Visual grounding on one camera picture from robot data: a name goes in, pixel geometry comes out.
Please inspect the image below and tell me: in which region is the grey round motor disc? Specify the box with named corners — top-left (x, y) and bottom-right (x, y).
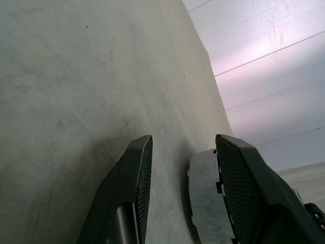
top-left (187, 147), bottom-right (236, 244)

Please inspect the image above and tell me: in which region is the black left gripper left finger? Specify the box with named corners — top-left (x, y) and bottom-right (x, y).
top-left (76, 135), bottom-right (153, 244)

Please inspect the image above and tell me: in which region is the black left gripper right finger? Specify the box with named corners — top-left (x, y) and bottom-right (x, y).
top-left (215, 133), bottom-right (325, 244)

